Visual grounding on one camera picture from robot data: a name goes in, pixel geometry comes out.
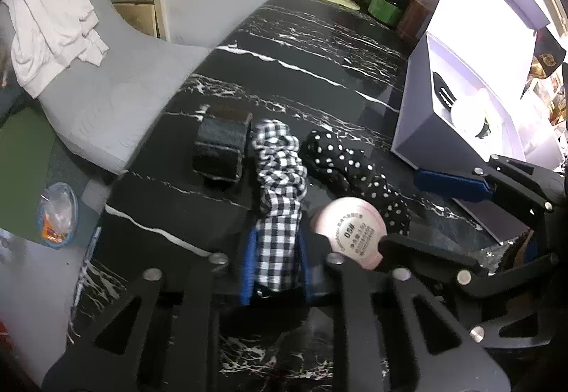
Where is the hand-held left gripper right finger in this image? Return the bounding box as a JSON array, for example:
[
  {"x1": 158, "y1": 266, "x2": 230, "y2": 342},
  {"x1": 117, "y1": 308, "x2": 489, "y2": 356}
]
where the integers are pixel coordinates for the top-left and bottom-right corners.
[{"x1": 297, "y1": 232, "x2": 511, "y2": 392}]

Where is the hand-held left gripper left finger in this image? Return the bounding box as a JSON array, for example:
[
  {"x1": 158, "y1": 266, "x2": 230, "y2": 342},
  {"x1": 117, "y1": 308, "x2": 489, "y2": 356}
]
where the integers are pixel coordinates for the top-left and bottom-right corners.
[{"x1": 42, "y1": 223, "x2": 258, "y2": 392}]

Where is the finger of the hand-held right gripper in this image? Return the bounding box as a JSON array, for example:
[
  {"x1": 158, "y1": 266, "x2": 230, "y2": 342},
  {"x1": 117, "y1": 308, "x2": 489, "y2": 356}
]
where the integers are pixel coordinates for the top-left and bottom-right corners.
[
  {"x1": 379, "y1": 236, "x2": 560, "y2": 348},
  {"x1": 414, "y1": 155, "x2": 556, "y2": 216}
]

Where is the pink round case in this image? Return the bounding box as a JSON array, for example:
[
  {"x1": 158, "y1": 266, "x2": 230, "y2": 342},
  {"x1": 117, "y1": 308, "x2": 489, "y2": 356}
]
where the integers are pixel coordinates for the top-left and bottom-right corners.
[{"x1": 310, "y1": 197, "x2": 389, "y2": 271}]

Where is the black white checkered scrunchie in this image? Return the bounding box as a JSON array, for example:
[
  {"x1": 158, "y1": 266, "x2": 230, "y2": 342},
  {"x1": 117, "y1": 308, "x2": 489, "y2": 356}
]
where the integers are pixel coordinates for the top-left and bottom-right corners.
[{"x1": 251, "y1": 119, "x2": 309, "y2": 293}]

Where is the dark translucent hair claw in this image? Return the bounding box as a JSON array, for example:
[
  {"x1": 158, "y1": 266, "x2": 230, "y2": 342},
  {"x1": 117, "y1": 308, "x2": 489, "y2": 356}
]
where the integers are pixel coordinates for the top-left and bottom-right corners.
[{"x1": 476, "y1": 116, "x2": 494, "y2": 141}]

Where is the lavender gift box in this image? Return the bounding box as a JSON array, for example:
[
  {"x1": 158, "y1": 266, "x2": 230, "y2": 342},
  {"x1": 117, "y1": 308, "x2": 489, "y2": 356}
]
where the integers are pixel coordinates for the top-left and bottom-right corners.
[{"x1": 390, "y1": 0, "x2": 553, "y2": 171}]

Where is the white round case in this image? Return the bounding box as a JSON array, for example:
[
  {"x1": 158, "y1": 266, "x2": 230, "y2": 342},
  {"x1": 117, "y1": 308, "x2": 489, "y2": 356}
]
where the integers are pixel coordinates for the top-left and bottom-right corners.
[{"x1": 450, "y1": 92, "x2": 489, "y2": 133}]

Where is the black polka dot scrunchie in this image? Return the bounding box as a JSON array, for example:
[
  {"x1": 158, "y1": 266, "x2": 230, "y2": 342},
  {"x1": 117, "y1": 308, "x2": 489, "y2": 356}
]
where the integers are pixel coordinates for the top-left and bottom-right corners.
[{"x1": 299, "y1": 130, "x2": 411, "y2": 237}]

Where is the black foam hair donut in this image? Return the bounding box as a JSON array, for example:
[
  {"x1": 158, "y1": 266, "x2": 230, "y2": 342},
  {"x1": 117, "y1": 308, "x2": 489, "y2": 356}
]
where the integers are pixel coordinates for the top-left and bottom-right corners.
[{"x1": 192, "y1": 105, "x2": 255, "y2": 194}]

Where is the dark grey flat board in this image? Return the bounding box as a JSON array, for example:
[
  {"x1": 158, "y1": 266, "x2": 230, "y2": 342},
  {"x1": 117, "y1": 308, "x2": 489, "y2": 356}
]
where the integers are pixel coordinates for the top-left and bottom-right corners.
[{"x1": 453, "y1": 197, "x2": 529, "y2": 244}]

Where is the silver foil packet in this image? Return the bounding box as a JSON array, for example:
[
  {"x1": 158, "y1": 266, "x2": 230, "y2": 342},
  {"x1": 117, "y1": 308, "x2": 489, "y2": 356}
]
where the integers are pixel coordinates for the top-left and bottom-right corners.
[{"x1": 479, "y1": 236, "x2": 533, "y2": 274}]

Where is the dark gold-print bag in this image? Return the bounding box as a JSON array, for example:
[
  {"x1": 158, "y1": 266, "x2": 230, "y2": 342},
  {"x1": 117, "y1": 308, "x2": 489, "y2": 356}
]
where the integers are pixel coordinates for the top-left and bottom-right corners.
[{"x1": 526, "y1": 26, "x2": 568, "y2": 82}]

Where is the brown jar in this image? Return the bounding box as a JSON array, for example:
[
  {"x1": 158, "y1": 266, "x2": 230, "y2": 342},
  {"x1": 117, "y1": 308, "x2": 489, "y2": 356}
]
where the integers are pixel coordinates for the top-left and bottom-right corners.
[{"x1": 397, "y1": 0, "x2": 440, "y2": 42}]

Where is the grey chair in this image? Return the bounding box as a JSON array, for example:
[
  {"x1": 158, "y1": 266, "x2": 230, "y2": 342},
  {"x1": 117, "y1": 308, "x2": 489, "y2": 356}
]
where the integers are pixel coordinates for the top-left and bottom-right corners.
[{"x1": 0, "y1": 0, "x2": 214, "y2": 175}]

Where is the green floor mat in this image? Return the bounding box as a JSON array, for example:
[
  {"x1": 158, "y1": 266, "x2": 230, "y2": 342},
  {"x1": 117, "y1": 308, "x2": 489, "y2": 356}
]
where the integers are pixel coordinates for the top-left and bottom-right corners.
[{"x1": 0, "y1": 108, "x2": 58, "y2": 242}]

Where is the light wooden crate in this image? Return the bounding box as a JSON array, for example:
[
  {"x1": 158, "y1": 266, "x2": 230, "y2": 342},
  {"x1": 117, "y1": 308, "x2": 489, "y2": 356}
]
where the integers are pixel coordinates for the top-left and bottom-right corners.
[{"x1": 109, "y1": 0, "x2": 171, "y2": 42}]

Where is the white clothing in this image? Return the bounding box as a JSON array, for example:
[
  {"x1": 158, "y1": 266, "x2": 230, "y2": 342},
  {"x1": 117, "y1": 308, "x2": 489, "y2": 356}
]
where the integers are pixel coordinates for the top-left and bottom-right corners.
[{"x1": 2, "y1": 0, "x2": 109, "y2": 97}]

